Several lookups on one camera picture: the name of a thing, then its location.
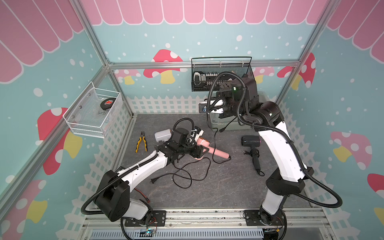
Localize black wire mesh basket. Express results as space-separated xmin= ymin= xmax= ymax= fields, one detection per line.
xmin=191 ymin=57 xmax=254 ymax=92

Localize black red tape measure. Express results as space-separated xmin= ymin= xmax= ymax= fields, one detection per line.
xmin=100 ymin=98 xmax=117 ymax=111

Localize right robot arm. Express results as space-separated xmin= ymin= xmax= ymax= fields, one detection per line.
xmin=206 ymin=72 xmax=343 ymax=226

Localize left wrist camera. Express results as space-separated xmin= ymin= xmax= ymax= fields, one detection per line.
xmin=191 ymin=126 xmax=204 ymax=142

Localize green clear-lid storage box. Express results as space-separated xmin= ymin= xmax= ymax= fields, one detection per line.
xmin=210 ymin=91 xmax=277 ymax=131

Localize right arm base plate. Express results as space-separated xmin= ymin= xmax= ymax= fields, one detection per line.
xmin=243 ymin=209 xmax=286 ymax=227

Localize white wire mesh basket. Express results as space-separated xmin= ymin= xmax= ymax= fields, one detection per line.
xmin=63 ymin=82 xmax=123 ymax=139

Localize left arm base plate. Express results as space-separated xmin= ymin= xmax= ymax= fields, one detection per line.
xmin=124 ymin=211 xmax=167 ymax=227

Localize black magenta hair dryer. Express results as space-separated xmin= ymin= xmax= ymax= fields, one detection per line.
xmin=241 ymin=135 xmax=265 ymax=177

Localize white hair dryer black cord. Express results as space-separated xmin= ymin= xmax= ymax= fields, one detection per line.
xmin=150 ymin=155 xmax=212 ymax=189

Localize yellow handled pliers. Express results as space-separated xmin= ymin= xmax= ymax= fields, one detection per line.
xmin=135 ymin=131 xmax=148 ymax=153

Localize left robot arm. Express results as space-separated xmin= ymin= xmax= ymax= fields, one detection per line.
xmin=81 ymin=124 xmax=208 ymax=225

